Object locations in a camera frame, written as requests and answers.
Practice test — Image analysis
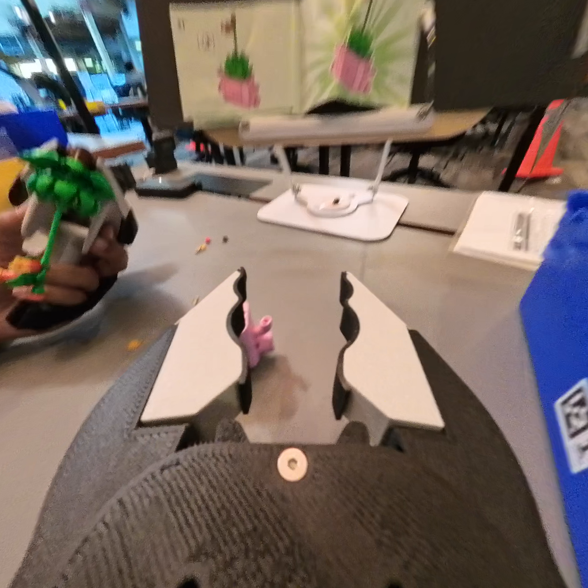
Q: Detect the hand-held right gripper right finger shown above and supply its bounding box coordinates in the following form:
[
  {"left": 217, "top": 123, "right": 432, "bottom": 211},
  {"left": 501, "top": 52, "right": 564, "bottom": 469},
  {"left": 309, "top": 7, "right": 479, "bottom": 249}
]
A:
[{"left": 332, "top": 271, "right": 445, "bottom": 447}]

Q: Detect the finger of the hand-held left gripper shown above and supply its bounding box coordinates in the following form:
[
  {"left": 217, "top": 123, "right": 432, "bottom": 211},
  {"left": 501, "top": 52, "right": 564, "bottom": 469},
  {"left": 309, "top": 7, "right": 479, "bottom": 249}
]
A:
[
  {"left": 82, "top": 166, "right": 132, "bottom": 254},
  {"left": 19, "top": 192, "right": 58, "bottom": 252}
]

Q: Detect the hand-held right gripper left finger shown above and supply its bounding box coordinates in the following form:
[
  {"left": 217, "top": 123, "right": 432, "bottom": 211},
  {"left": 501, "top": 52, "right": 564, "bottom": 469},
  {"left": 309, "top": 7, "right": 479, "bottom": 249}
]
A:
[{"left": 139, "top": 267, "right": 253, "bottom": 425}]

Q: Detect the green toy brick plant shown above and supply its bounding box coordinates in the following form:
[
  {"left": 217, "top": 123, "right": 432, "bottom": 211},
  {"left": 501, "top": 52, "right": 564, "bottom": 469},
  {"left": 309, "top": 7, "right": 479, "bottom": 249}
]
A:
[{"left": 0, "top": 149, "right": 115, "bottom": 295}]

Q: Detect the pink toy brick piece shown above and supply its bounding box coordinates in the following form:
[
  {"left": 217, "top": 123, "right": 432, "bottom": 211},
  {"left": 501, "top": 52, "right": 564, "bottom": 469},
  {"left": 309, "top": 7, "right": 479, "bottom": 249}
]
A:
[{"left": 240, "top": 301, "right": 276, "bottom": 368}]

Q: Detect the person's left hand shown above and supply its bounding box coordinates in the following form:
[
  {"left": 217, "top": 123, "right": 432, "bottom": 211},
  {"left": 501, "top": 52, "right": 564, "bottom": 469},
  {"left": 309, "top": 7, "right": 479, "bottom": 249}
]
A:
[{"left": 0, "top": 202, "right": 129, "bottom": 343}]

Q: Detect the yellow plastic container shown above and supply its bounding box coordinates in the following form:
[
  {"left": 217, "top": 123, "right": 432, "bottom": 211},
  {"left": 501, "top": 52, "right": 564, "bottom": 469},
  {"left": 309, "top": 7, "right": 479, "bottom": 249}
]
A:
[{"left": 0, "top": 158, "right": 28, "bottom": 212}]

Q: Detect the blue plastic bin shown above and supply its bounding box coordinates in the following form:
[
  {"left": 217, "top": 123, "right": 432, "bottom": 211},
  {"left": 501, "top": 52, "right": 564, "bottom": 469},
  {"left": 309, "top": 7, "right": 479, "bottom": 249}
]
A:
[
  {"left": 0, "top": 109, "right": 70, "bottom": 159},
  {"left": 519, "top": 189, "right": 588, "bottom": 588}
]

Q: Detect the black pole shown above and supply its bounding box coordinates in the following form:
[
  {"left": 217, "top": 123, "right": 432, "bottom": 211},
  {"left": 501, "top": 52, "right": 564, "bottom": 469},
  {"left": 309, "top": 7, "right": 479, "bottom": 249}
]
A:
[{"left": 21, "top": 0, "right": 99, "bottom": 135}]

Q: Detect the white book stand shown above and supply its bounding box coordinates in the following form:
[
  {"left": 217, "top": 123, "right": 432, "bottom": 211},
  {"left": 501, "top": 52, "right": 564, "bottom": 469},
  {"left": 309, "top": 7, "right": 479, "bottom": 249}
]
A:
[{"left": 239, "top": 103, "right": 437, "bottom": 242}]

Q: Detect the clear plastic bag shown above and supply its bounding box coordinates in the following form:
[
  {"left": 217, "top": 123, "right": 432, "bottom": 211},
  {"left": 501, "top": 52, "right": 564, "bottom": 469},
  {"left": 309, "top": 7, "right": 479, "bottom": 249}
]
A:
[{"left": 452, "top": 190, "right": 568, "bottom": 271}]

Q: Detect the open instruction booklet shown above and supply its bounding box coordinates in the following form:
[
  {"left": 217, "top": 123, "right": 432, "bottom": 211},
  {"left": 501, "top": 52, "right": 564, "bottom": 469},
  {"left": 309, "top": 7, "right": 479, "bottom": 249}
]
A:
[{"left": 169, "top": 0, "right": 435, "bottom": 127}]

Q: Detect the wooden desk with black legs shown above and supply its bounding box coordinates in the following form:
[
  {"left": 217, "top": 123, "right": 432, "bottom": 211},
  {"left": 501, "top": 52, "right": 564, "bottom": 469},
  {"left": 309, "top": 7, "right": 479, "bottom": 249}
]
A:
[{"left": 207, "top": 107, "right": 547, "bottom": 191}]

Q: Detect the black monitor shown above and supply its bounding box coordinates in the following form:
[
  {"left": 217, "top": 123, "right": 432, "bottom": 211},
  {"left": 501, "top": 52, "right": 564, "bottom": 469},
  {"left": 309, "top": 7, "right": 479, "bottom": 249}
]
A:
[{"left": 411, "top": 0, "right": 588, "bottom": 111}]

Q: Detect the black desk mount base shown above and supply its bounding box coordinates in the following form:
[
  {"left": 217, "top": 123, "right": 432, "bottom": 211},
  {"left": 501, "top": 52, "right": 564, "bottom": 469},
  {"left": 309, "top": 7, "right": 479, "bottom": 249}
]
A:
[{"left": 133, "top": 124, "right": 272, "bottom": 199}]

